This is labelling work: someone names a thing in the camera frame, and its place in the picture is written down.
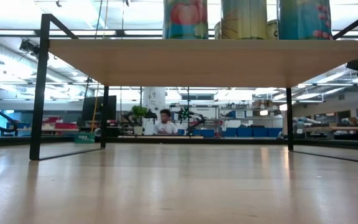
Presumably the wooden background table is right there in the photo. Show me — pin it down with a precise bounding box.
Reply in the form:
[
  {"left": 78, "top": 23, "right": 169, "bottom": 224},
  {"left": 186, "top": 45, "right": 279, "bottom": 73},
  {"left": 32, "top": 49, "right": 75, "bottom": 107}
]
[{"left": 292, "top": 124, "right": 358, "bottom": 141}]

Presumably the teal cherries tin can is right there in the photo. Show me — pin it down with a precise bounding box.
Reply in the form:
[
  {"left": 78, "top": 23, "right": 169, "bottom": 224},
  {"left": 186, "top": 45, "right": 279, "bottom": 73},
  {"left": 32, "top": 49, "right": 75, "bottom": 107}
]
[{"left": 277, "top": 0, "right": 334, "bottom": 41}]

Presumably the white round pillar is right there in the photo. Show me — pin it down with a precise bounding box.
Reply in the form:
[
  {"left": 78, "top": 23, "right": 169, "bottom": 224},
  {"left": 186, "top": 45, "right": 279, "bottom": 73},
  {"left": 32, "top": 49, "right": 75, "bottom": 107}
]
[{"left": 142, "top": 86, "right": 167, "bottom": 136}]

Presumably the green potted plant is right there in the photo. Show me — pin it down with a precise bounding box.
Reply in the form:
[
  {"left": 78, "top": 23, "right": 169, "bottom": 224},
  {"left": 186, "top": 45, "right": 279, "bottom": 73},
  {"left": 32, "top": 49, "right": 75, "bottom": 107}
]
[{"left": 131, "top": 105, "right": 149, "bottom": 136}]

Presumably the yellow hanging cord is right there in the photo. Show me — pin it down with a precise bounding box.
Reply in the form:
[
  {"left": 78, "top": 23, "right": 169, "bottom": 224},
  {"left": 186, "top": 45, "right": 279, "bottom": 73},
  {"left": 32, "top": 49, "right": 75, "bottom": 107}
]
[{"left": 90, "top": 0, "right": 109, "bottom": 134}]

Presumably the blue storage bin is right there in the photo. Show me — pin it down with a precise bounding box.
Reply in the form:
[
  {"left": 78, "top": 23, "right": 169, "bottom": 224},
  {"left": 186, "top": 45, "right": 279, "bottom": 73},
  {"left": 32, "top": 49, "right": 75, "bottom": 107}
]
[
  {"left": 194, "top": 129, "right": 216, "bottom": 138},
  {"left": 236, "top": 126, "right": 254, "bottom": 138},
  {"left": 223, "top": 126, "right": 237, "bottom": 138},
  {"left": 267, "top": 127, "right": 284, "bottom": 138},
  {"left": 252, "top": 126, "right": 269, "bottom": 138}
]

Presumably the yellow carrots tin can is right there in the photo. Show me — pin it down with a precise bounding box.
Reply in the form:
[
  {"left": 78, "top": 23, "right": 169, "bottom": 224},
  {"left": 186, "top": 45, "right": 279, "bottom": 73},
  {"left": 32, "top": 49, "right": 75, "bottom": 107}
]
[{"left": 221, "top": 0, "right": 269, "bottom": 40}]

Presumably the tomatoes tin can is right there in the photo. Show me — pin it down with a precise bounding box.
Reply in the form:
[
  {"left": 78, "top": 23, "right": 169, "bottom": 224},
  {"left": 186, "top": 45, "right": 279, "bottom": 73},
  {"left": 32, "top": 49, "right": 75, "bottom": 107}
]
[{"left": 162, "top": 0, "right": 209, "bottom": 40}]

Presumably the black background monitor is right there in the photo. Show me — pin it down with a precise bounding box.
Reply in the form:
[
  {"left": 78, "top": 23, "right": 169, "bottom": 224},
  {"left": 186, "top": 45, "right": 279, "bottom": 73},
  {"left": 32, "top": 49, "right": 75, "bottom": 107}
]
[{"left": 81, "top": 95, "right": 117, "bottom": 124}]

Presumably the green box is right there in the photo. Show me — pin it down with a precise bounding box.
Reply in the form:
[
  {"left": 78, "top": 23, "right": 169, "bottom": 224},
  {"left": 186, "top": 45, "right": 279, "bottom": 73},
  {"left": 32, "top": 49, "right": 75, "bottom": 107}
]
[{"left": 74, "top": 132, "right": 96, "bottom": 144}]

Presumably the black table frame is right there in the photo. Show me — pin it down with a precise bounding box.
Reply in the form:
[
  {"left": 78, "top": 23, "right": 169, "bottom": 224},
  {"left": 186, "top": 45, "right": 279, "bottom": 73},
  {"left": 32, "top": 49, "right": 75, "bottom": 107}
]
[{"left": 0, "top": 136, "right": 358, "bottom": 150}]

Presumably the black ceiling device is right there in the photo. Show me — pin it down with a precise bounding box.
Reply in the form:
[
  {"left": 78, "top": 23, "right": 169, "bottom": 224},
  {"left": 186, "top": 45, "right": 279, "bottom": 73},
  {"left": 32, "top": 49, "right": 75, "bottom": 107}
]
[{"left": 19, "top": 39, "right": 40, "bottom": 59}]

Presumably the black hanging cable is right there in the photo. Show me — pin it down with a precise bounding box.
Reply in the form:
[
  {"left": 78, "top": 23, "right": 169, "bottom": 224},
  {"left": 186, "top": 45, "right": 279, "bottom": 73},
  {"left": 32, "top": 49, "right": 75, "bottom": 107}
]
[{"left": 93, "top": 0, "right": 104, "bottom": 40}]

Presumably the person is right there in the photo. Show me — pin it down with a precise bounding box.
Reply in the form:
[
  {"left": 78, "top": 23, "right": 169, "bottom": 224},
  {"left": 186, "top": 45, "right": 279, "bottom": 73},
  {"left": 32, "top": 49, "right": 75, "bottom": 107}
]
[{"left": 152, "top": 108, "right": 180, "bottom": 136}]

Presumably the background shelving unit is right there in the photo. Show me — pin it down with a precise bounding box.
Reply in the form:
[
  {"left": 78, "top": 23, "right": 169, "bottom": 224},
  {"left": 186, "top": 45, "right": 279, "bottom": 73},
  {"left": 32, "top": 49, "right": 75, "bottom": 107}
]
[{"left": 219, "top": 99, "right": 285, "bottom": 129}]

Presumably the wooden shelf with black legs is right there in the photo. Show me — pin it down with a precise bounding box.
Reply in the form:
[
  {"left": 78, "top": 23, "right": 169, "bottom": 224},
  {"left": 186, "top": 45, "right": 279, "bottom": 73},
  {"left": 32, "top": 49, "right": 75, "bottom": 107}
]
[{"left": 29, "top": 12, "right": 358, "bottom": 165}]

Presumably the red storage box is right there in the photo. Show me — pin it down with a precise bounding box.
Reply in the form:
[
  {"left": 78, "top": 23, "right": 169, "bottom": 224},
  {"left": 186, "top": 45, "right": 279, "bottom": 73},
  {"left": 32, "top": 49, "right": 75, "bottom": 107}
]
[
  {"left": 54, "top": 122, "right": 79, "bottom": 130},
  {"left": 42, "top": 116, "right": 63, "bottom": 124}
]

